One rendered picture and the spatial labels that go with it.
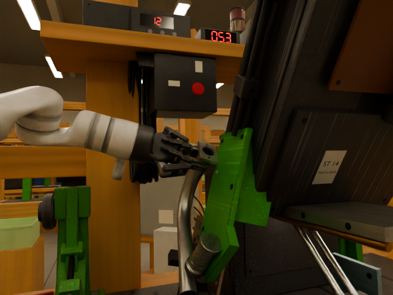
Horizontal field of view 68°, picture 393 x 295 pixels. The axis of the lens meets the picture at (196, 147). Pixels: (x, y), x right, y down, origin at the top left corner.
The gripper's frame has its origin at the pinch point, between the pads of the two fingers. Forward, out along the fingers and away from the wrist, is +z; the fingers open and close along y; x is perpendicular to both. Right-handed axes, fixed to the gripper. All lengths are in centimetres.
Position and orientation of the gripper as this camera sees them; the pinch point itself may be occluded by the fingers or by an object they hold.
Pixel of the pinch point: (199, 159)
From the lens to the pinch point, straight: 60.6
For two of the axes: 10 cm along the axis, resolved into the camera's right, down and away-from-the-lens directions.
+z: 9.2, 2.6, 2.9
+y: -0.5, -6.6, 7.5
